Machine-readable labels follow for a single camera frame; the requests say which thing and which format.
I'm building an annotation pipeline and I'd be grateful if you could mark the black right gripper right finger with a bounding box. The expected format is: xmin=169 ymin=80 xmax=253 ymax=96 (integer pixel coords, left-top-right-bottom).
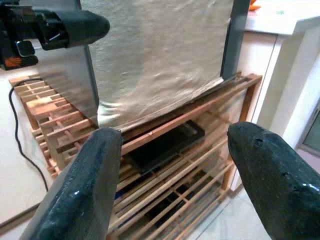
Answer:
xmin=227 ymin=121 xmax=320 ymax=240

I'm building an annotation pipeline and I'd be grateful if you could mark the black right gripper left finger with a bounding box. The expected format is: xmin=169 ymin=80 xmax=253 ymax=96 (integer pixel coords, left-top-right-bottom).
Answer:
xmin=19 ymin=127 xmax=123 ymax=240

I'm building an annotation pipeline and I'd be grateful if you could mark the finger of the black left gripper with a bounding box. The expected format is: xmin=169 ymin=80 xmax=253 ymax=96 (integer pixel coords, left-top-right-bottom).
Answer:
xmin=59 ymin=9 xmax=111 ymax=49

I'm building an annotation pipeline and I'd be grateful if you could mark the grey mini fridge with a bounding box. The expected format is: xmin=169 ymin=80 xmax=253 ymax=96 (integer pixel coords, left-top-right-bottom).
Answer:
xmin=18 ymin=0 xmax=100 ymax=129

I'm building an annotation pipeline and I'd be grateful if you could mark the crinkled beige cloth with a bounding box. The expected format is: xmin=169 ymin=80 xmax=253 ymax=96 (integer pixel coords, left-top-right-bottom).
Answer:
xmin=79 ymin=0 xmax=235 ymax=133

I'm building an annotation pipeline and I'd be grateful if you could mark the black flat box with label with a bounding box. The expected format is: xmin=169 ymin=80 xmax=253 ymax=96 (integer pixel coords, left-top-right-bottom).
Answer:
xmin=126 ymin=119 xmax=206 ymax=176

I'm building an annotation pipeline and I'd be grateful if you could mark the white side cabinet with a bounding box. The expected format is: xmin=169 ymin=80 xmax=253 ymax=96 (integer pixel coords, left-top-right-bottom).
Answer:
xmin=228 ymin=14 xmax=320 ymax=193

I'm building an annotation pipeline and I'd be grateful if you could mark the wooden slatted rack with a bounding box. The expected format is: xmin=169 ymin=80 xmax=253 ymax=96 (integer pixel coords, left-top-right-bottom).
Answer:
xmin=8 ymin=72 xmax=263 ymax=240

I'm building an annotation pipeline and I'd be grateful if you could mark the black power cable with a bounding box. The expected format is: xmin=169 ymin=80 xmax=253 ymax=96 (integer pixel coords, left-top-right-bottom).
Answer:
xmin=8 ymin=86 xmax=50 ymax=193

